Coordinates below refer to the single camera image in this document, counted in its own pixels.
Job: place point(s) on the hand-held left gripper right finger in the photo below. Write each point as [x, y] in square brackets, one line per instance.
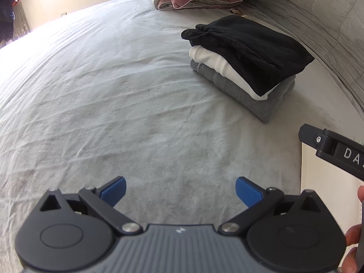
[248, 192]

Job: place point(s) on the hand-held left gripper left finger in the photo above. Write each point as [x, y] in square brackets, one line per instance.
[113, 190]

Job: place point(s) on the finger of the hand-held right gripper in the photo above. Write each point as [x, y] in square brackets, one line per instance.
[315, 139]

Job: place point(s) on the black garment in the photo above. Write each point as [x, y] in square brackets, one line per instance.
[256, 51]

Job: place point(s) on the hanging dark clothes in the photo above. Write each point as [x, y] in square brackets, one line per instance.
[8, 11]

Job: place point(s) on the person's right hand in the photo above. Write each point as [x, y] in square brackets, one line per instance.
[352, 233]

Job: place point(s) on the folded grey garment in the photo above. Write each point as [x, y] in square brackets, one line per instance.
[256, 105]

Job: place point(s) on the bed with grey sheet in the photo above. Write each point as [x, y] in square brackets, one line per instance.
[113, 105]

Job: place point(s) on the folded white garment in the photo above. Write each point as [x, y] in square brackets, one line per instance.
[210, 59]

